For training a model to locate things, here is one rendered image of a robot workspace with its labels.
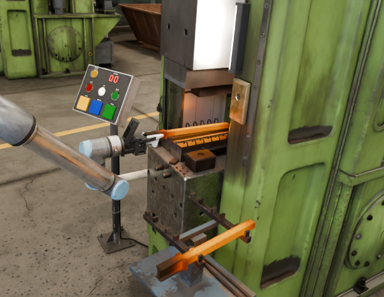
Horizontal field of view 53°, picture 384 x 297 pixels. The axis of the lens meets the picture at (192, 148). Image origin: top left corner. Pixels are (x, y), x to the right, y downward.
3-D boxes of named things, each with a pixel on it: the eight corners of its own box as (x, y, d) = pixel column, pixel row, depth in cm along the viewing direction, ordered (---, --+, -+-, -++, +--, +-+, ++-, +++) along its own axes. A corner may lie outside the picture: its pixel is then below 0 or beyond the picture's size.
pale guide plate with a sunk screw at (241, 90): (241, 125, 157) (247, 83, 150) (228, 117, 164) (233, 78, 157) (245, 124, 158) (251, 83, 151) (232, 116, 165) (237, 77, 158)
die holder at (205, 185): (179, 258, 188) (185, 178, 168) (145, 217, 216) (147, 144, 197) (267, 227, 215) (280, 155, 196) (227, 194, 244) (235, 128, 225)
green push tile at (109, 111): (111, 119, 207) (116, 106, 207) (101, 116, 211) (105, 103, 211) (113, 120, 209) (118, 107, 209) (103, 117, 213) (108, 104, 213)
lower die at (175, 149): (180, 162, 182) (181, 145, 179) (161, 145, 198) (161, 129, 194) (250, 147, 203) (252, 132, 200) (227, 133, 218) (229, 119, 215)
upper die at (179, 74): (185, 89, 167) (186, 67, 163) (164, 77, 182) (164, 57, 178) (260, 81, 188) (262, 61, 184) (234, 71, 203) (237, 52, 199)
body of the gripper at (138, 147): (141, 147, 181) (116, 151, 175) (141, 130, 178) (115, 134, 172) (148, 154, 175) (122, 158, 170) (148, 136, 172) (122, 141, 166)
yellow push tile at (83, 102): (85, 111, 217) (89, 98, 217) (75, 107, 220) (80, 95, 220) (87, 112, 219) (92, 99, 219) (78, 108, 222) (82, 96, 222)
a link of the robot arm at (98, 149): (78, 158, 168) (76, 138, 164) (105, 153, 174) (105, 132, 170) (84, 168, 161) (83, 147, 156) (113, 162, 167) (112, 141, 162)
